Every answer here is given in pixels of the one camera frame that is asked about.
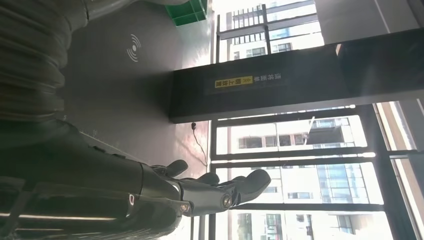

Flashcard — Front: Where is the black inbound scanner machine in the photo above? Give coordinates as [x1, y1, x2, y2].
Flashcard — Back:
[61, 0, 424, 167]

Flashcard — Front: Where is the black window frame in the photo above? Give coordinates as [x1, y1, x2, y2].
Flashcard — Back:
[208, 0, 424, 240]

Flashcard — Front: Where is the thin black power cable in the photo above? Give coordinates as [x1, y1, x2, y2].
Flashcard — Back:
[190, 121, 210, 167]

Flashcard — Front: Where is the black yellow warning label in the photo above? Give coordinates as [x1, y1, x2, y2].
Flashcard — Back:
[203, 72, 287, 97]

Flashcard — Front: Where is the green plastic crate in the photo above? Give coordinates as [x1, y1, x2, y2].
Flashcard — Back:
[164, 0, 209, 27]

